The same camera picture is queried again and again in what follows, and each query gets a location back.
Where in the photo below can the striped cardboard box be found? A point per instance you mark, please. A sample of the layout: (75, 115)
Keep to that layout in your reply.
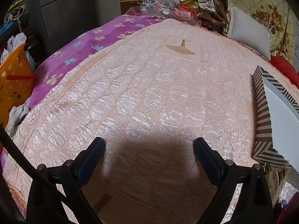
(262, 112)

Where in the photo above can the clear plastic bags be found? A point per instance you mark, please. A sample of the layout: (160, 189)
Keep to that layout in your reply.
(154, 4)

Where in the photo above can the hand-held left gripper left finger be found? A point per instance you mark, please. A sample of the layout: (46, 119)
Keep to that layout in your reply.
(93, 154)

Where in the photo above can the white pillow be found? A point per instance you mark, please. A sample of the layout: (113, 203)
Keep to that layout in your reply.
(247, 30)

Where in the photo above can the pink quilted blanket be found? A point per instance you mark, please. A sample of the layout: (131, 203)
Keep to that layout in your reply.
(151, 86)

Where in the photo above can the yellow rose-print quilt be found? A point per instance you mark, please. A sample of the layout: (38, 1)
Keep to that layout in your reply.
(268, 4)

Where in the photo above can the white plastic bag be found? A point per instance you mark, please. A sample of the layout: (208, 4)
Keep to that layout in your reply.
(16, 42)

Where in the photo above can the grey refrigerator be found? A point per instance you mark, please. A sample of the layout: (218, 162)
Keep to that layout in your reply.
(70, 9)

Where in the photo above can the orange plastic basket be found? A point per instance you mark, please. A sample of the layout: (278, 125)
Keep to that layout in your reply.
(14, 88)

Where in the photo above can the red cushion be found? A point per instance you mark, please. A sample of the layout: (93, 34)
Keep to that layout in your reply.
(282, 67)

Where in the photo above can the purple floral bed sheet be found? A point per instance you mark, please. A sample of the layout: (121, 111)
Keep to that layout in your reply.
(93, 42)

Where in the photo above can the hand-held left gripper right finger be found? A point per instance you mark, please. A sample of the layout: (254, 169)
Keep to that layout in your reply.
(205, 156)

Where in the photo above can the white cloth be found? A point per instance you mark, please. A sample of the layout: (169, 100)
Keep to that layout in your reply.
(16, 117)

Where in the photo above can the red stick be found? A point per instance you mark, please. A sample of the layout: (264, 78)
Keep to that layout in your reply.
(21, 77)

